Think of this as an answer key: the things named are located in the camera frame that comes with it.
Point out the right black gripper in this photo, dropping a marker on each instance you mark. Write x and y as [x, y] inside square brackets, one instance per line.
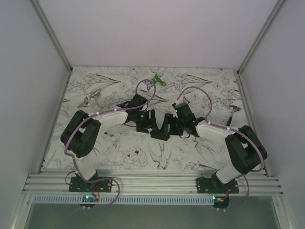
[168, 119]

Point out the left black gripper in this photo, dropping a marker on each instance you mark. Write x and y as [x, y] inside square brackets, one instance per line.
[144, 128]

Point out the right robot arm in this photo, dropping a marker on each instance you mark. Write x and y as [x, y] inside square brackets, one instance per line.
[242, 145]

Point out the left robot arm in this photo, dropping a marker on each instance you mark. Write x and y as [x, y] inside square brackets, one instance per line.
[79, 137]

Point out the green toy tool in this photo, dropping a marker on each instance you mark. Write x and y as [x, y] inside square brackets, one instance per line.
[157, 79]

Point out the floral patterned mat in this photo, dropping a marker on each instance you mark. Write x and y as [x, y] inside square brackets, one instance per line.
[204, 90]

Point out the silver white small tool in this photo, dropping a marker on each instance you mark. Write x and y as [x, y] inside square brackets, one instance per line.
[92, 96]

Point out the small hammer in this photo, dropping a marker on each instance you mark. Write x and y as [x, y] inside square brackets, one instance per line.
[234, 109]

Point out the right controller board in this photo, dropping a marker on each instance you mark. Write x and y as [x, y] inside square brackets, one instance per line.
[221, 203]

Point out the controller board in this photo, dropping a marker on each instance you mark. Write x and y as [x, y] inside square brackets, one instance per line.
[89, 201]
[221, 203]

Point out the left controller board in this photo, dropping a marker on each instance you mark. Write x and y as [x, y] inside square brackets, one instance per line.
[89, 201]

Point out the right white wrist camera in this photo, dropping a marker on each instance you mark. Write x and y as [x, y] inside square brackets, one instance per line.
[174, 105]

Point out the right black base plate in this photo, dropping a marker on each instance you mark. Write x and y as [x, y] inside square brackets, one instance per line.
[212, 186]

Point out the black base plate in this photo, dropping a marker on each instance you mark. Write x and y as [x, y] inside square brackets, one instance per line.
[212, 186]
[78, 185]

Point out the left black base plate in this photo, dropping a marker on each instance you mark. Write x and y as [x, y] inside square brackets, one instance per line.
[78, 185]

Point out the aluminium rail frame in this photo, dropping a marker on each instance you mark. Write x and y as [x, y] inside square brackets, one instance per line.
[158, 182]

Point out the white slotted cable duct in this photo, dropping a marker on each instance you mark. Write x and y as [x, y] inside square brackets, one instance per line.
[128, 199]

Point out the left frame post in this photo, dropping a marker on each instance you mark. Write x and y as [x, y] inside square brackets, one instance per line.
[50, 32]

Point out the frame post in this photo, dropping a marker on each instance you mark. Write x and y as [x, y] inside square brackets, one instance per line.
[261, 35]
[50, 32]

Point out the right frame post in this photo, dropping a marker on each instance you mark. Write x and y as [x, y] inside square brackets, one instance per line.
[261, 35]

